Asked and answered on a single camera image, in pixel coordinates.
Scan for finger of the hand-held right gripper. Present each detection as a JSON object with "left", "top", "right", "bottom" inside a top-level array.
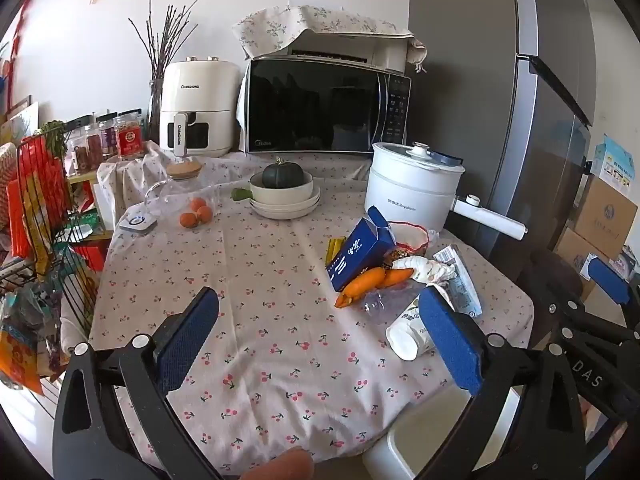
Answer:
[{"left": 542, "top": 256, "right": 640, "bottom": 346}]

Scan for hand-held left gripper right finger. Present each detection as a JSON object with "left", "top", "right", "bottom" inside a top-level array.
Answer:
[{"left": 415, "top": 287, "right": 588, "bottom": 480}]

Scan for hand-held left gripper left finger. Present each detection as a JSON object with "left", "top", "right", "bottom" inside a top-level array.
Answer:
[{"left": 52, "top": 286, "right": 236, "bottom": 480}]

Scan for white paper cup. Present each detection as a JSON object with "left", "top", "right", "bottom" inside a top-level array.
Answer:
[{"left": 385, "top": 290, "right": 458, "bottom": 361}]

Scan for grey plastic wrapper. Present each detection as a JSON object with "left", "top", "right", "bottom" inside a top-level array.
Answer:
[{"left": 432, "top": 245, "right": 483, "bottom": 318}]

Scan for clear plastic bag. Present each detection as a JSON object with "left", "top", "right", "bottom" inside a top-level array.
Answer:
[{"left": 360, "top": 287, "right": 421, "bottom": 323}]

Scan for white tissue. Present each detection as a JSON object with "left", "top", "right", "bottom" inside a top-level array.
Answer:
[{"left": 392, "top": 255, "right": 458, "bottom": 286}]

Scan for large orange peel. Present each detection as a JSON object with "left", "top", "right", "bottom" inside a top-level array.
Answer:
[{"left": 334, "top": 266, "right": 387, "bottom": 309}]

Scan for red instant noodle bowl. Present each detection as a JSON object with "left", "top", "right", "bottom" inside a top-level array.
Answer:
[{"left": 385, "top": 221, "right": 437, "bottom": 261}]

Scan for white bin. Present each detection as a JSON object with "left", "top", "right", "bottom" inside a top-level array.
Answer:
[{"left": 367, "top": 395, "right": 511, "bottom": 480}]

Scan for blue carton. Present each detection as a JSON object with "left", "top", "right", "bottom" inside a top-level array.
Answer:
[{"left": 325, "top": 206, "right": 398, "bottom": 292}]

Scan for yellow sachets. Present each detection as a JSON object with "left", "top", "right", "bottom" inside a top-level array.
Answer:
[{"left": 325, "top": 237, "right": 348, "bottom": 266}]

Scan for person's left hand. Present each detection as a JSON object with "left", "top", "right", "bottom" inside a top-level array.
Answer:
[{"left": 240, "top": 447, "right": 316, "bottom": 480}]

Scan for small cardboard box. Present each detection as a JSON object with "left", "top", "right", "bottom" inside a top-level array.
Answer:
[{"left": 555, "top": 227, "right": 616, "bottom": 281}]

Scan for dark brown chair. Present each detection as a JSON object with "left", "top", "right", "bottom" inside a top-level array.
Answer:
[{"left": 520, "top": 250, "right": 596, "bottom": 311}]

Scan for large cardboard box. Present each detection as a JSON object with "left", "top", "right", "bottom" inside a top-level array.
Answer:
[{"left": 575, "top": 172, "right": 638, "bottom": 261}]

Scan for cherry print tablecloth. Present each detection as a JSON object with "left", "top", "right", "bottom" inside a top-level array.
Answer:
[{"left": 87, "top": 150, "right": 536, "bottom": 466}]

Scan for blue and white box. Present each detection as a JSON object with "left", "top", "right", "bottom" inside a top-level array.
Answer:
[{"left": 595, "top": 134, "right": 640, "bottom": 196}]

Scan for white kitchen timer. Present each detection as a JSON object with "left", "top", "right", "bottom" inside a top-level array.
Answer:
[{"left": 117, "top": 212, "right": 158, "bottom": 235}]

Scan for stack of white bowls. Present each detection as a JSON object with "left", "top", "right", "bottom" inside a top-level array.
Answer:
[{"left": 252, "top": 197, "right": 321, "bottom": 220}]

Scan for white electric cooking pot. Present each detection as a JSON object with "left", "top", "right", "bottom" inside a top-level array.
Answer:
[{"left": 364, "top": 141, "right": 530, "bottom": 241}]

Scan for printed snack bag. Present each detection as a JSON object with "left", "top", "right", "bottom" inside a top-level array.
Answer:
[{"left": 0, "top": 290, "right": 46, "bottom": 396}]

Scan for glass jar with cork lid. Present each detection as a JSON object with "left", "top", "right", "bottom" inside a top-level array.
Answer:
[{"left": 145, "top": 160, "right": 221, "bottom": 226}]

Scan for stacked cream bowls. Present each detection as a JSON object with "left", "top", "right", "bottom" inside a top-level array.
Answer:
[{"left": 231, "top": 170, "right": 315, "bottom": 206}]

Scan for grey refrigerator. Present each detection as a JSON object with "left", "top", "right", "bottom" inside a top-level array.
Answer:
[{"left": 480, "top": 0, "right": 640, "bottom": 281}]

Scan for dark green squash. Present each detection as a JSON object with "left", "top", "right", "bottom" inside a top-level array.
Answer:
[{"left": 262, "top": 157, "right": 305, "bottom": 188}]

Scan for yellow snack packet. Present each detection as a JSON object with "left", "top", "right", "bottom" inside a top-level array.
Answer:
[{"left": 22, "top": 170, "right": 51, "bottom": 273}]

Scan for orange snack packet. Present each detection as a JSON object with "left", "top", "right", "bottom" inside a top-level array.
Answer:
[{"left": 7, "top": 137, "right": 73, "bottom": 276}]

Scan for red label jar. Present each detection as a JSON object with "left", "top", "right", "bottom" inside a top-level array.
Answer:
[{"left": 115, "top": 110, "right": 147, "bottom": 162}]

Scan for glass spice jar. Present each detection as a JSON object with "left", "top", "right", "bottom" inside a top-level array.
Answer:
[
  {"left": 82, "top": 125, "right": 104, "bottom": 171},
  {"left": 67, "top": 132, "right": 88, "bottom": 175},
  {"left": 97, "top": 115, "right": 118, "bottom": 159}
]

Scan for green leafy sprig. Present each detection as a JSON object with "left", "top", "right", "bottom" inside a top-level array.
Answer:
[{"left": 39, "top": 120, "right": 68, "bottom": 157}]

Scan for white air fryer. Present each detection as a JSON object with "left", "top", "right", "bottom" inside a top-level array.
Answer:
[{"left": 159, "top": 57, "right": 243, "bottom": 158}]

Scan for black microwave oven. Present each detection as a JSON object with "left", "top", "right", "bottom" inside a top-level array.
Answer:
[{"left": 244, "top": 56, "right": 413, "bottom": 155}]

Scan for dry branches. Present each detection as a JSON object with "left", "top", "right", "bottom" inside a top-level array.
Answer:
[{"left": 127, "top": 0, "right": 208, "bottom": 128}]

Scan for floral cover cloth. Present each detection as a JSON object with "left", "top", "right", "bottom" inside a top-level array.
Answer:
[{"left": 232, "top": 5, "right": 428, "bottom": 73}]

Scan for black wire rack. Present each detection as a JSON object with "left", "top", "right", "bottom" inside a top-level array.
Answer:
[{"left": 0, "top": 125, "right": 101, "bottom": 391}]

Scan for wooden picture frame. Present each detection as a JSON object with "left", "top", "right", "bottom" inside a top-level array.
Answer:
[{"left": 0, "top": 95, "right": 41, "bottom": 147}]

